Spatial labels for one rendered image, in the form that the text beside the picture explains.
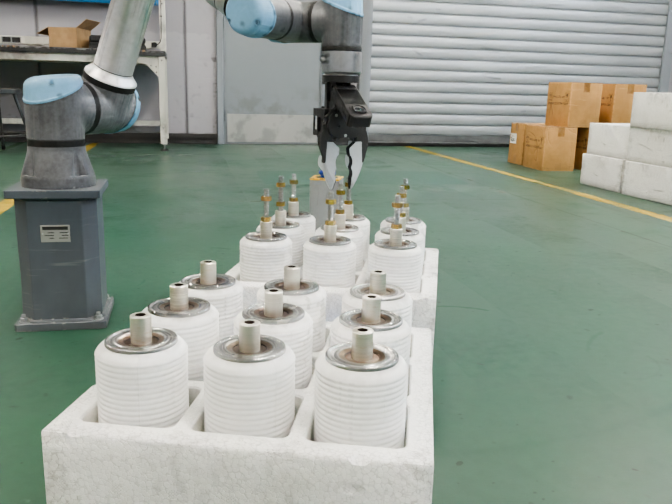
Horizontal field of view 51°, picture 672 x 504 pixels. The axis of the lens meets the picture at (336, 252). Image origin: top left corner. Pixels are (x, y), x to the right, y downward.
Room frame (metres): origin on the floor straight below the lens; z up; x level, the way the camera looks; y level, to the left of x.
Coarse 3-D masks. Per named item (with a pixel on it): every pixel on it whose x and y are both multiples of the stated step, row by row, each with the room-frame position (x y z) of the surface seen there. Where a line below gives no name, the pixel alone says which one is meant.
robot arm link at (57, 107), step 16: (32, 80) 1.46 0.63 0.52; (48, 80) 1.45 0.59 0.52; (64, 80) 1.46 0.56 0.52; (80, 80) 1.50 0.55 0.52; (32, 96) 1.45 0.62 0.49; (48, 96) 1.44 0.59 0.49; (64, 96) 1.45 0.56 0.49; (80, 96) 1.49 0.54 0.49; (96, 96) 1.54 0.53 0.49; (32, 112) 1.45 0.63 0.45; (48, 112) 1.44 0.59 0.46; (64, 112) 1.46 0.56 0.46; (80, 112) 1.49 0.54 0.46; (96, 112) 1.53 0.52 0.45; (32, 128) 1.45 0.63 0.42; (48, 128) 1.44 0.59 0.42; (64, 128) 1.45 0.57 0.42; (80, 128) 1.49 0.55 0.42
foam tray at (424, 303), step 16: (432, 256) 1.43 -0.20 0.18; (432, 272) 1.29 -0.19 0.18; (256, 288) 1.17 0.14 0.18; (336, 288) 1.17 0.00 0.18; (432, 288) 1.18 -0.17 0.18; (336, 304) 1.15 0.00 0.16; (416, 304) 1.13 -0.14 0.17; (432, 304) 1.12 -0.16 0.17; (416, 320) 1.13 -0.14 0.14; (432, 320) 1.12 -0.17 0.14; (432, 336) 1.12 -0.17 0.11; (432, 352) 1.12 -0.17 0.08
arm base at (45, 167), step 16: (32, 144) 1.45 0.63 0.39; (48, 144) 1.44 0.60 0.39; (64, 144) 1.45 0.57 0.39; (80, 144) 1.48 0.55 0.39; (32, 160) 1.45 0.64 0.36; (48, 160) 1.44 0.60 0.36; (64, 160) 1.45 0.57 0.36; (80, 160) 1.47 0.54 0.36; (32, 176) 1.43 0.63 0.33; (48, 176) 1.43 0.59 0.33; (64, 176) 1.44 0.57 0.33; (80, 176) 1.46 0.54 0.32
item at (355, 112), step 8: (336, 88) 1.32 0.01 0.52; (344, 88) 1.33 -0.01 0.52; (352, 88) 1.33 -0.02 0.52; (336, 96) 1.31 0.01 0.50; (344, 96) 1.30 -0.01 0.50; (352, 96) 1.30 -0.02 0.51; (360, 96) 1.31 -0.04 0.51; (336, 104) 1.31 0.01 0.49; (344, 104) 1.27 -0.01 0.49; (352, 104) 1.28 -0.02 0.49; (360, 104) 1.28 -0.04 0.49; (344, 112) 1.27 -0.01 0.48; (352, 112) 1.25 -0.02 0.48; (360, 112) 1.25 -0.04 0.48; (368, 112) 1.26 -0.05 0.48; (344, 120) 1.27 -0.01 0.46; (352, 120) 1.25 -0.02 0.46; (360, 120) 1.25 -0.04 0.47; (368, 120) 1.25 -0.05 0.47
